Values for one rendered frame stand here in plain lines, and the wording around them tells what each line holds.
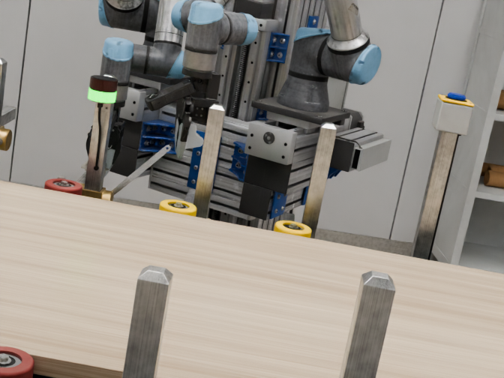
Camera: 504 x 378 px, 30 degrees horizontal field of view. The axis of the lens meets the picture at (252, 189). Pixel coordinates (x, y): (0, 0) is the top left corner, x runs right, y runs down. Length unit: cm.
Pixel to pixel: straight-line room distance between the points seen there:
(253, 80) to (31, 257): 139
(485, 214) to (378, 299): 412
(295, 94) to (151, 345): 170
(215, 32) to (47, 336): 99
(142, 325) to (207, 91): 119
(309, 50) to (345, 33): 16
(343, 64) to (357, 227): 249
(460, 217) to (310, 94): 208
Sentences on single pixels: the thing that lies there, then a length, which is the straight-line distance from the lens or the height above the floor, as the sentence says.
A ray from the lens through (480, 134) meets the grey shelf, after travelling 456.
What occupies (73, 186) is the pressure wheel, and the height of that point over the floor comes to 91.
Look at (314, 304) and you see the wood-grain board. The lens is 162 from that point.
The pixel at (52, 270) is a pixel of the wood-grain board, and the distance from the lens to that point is 159.
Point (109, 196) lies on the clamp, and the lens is 216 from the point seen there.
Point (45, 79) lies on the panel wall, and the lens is 481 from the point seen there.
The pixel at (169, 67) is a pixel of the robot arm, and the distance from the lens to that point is 249.
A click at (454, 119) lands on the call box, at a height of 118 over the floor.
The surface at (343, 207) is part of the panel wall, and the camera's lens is 496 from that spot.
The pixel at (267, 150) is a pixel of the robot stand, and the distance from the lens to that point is 259.
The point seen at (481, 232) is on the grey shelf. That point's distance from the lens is 515.
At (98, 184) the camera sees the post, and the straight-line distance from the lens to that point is 216.
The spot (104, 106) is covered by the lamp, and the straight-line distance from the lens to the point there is 211.
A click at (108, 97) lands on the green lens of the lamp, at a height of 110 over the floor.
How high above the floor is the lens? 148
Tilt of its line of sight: 15 degrees down
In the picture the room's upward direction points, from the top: 10 degrees clockwise
